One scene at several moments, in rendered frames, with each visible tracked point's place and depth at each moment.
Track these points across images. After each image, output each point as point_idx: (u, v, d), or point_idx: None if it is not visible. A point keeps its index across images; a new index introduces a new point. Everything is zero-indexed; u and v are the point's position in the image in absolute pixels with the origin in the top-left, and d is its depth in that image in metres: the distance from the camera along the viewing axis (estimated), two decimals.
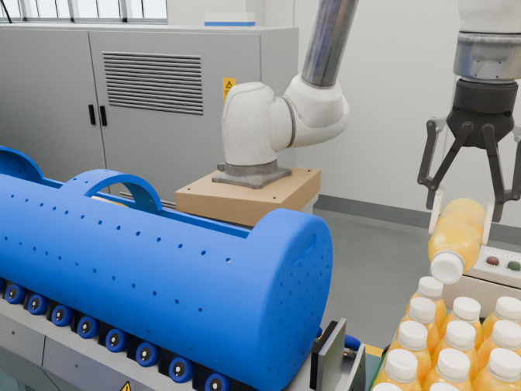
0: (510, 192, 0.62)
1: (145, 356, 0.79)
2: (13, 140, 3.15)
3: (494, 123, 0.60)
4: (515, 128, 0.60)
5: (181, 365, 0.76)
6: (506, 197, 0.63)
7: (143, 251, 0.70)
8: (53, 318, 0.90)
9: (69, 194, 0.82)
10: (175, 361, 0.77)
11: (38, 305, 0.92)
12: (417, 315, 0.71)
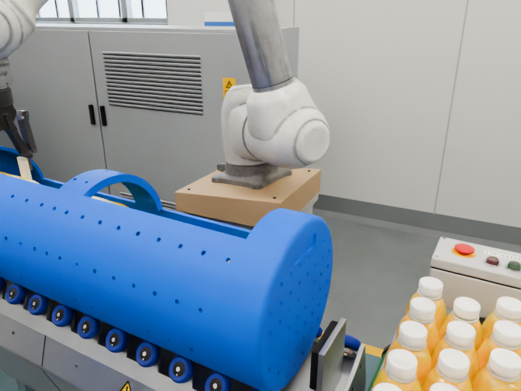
0: (30, 150, 1.04)
1: (145, 356, 0.79)
2: None
3: (7, 112, 0.97)
4: (17, 112, 1.00)
5: (181, 365, 0.76)
6: (29, 153, 1.04)
7: (143, 251, 0.70)
8: (53, 318, 0.90)
9: (69, 194, 0.82)
10: (175, 361, 0.77)
11: (38, 305, 0.92)
12: (417, 315, 0.71)
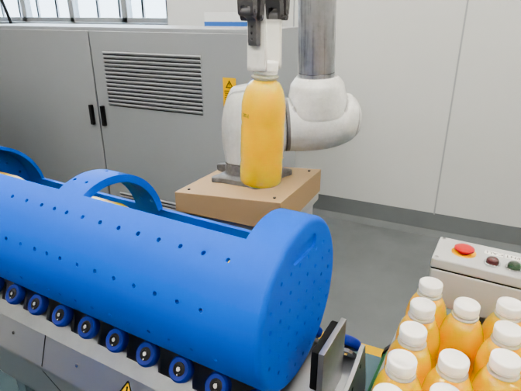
0: (245, 8, 0.61)
1: (145, 356, 0.79)
2: (13, 140, 3.15)
3: None
4: None
5: (181, 365, 0.76)
6: (246, 15, 0.62)
7: (143, 251, 0.70)
8: (53, 318, 0.90)
9: (69, 194, 0.82)
10: (175, 361, 0.77)
11: (38, 305, 0.92)
12: (417, 315, 0.71)
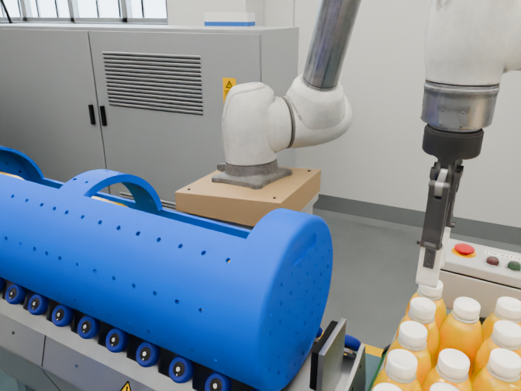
0: (426, 239, 0.62)
1: (145, 356, 0.79)
2: (13, 140, 3.15)
3: (437, 167, 0.62)
4: (438, 177, 0.60)
5: (181, 365, 0.76)
6: (426, 243, 0.63)
7: (143, 251, 0.70)
8: (53, 318, 0.90)
9: (69, 194, 0.82)
10: (175, 361, 0.77)
11: (38, 305, 0.92)
12: (417, 315, 0.71)
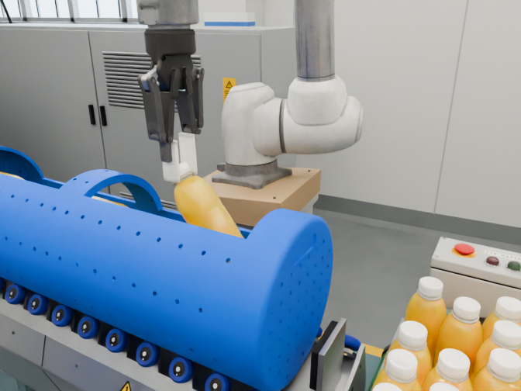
0: (156, 133, 0.70)
1: (145, 356, 0.79)
2: (13, 140, 3.15)
3: None
4: (150, 73, 0.66)
5: (181, 365, 0.76)
6: None
7: (143, 251, 0.70)
8: (53, 318, 0.90)
9: (69, 194, 0.82)
10: (175, 361, 0.77)
11: (38, 305, 0.92)
12: None
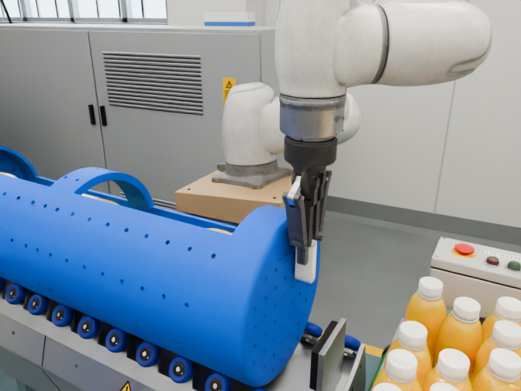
0: (316, 227, 0.71)
1: (147, 354, 0.79)
2: (13, 140, 3.15)
3: (321, 169, 0.67)
4: (322, 169, 0.69)
5: (177, 364, 0.76)
6: (315, 232, 0.71)
7: (132, 247, 0.71)
8: (57, 323, 0.89)
9: (60, 192, 0.83)
10: (171, 369, 0.76)
11: (38, 299, 0.93)
12: None
